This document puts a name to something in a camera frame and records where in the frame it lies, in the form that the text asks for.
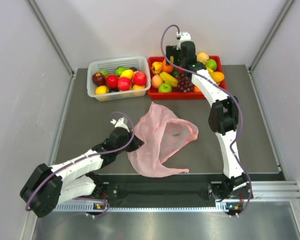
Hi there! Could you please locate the purple grape bunch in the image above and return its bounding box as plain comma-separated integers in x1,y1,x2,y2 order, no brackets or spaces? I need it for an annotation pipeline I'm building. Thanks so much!
176,73,194,93

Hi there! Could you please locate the orange tangerine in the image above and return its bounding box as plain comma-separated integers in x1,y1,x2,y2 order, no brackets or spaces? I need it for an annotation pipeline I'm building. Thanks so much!
162,60,174,74

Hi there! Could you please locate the yellow lemon front left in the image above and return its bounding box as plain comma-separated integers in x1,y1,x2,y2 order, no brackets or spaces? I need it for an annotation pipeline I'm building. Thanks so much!
94,85,109,95

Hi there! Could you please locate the green apple in tray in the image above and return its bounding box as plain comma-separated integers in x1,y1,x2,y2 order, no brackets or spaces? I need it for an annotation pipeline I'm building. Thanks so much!
158,82,173,93

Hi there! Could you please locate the dark red apple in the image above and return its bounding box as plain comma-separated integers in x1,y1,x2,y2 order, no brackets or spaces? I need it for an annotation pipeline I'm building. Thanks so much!
92,72,106,87

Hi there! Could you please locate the dark green lime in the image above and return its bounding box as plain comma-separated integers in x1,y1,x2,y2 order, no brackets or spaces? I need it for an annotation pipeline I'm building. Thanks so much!
171,69,179,78

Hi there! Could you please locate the red plastic tray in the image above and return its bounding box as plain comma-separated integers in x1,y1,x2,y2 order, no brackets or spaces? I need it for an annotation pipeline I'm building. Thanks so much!
147,55,227,100

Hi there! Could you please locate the yellow banana bunch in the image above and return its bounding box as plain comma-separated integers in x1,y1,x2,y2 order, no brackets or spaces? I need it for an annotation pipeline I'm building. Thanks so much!
159,71,179,88

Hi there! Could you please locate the pink plastic bag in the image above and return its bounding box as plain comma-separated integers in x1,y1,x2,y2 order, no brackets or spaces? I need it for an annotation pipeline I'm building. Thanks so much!
127,102,199,178

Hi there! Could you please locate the red apple right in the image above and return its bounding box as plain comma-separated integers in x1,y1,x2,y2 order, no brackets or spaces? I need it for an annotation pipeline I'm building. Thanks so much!
132,71,147,86

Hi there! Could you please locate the large green apple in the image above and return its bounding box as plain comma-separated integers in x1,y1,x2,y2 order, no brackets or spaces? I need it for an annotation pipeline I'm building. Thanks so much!
205,58,218,72

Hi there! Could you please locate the yellow lemon in basket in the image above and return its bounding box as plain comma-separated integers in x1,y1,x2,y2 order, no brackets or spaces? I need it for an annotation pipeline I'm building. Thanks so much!
120,69,134,80

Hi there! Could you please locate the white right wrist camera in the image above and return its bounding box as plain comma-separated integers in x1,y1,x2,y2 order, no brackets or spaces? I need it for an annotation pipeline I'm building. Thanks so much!
176,31,191,43

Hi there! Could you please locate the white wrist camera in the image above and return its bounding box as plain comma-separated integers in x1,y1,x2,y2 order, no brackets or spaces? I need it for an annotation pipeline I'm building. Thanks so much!
176,31,191,43
110,117,130,132

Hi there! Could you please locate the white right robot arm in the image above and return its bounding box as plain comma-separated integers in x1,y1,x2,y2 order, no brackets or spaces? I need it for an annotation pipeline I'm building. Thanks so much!
163,40,249,200

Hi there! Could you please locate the green apple in basket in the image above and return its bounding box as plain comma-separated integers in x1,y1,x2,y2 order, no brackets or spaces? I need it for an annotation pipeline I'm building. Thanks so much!
114,66,127,77

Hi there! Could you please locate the peach left in tray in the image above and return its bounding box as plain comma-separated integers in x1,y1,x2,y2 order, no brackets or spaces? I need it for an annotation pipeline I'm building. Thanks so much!
151,74,164,89

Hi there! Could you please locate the yellow lemon front right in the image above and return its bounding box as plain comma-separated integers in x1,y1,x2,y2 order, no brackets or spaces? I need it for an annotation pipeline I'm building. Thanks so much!
132,84,146,91

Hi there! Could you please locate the red apple front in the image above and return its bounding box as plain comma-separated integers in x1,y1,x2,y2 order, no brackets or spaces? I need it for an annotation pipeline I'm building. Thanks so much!
117,77,132,91

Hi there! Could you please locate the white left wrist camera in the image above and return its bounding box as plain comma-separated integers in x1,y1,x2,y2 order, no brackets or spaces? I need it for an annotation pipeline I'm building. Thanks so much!
110,117,130,132

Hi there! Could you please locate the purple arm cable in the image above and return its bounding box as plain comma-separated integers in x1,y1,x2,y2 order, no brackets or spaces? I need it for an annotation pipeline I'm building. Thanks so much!
160,24,253,218
24,111,136,212

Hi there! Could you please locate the white perforated plastic basket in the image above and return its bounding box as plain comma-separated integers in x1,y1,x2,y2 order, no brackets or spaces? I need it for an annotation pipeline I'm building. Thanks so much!
86,56,151,102

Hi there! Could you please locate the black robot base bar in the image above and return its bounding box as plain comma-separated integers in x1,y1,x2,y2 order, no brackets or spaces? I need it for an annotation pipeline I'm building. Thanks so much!
92,174,253,216

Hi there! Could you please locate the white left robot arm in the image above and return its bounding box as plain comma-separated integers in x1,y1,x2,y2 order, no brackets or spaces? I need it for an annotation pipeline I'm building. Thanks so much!
19,127,144,218

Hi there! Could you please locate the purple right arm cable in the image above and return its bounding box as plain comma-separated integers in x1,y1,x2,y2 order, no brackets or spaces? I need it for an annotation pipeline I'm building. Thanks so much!
160,24,253,218

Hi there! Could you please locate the yellow bell pepper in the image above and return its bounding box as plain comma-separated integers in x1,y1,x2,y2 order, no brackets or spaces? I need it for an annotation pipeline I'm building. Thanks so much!
151,61,163,75

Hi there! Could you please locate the green yellow mango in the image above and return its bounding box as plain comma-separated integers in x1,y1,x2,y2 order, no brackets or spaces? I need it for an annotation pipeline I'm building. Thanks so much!
209,71,225,85

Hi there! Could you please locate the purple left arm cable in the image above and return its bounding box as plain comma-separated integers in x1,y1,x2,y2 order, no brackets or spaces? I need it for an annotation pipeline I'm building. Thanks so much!
24,111,136,212

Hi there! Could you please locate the red apple left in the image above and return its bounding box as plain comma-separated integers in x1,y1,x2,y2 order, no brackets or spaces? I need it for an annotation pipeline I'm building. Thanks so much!
105,74,119,89

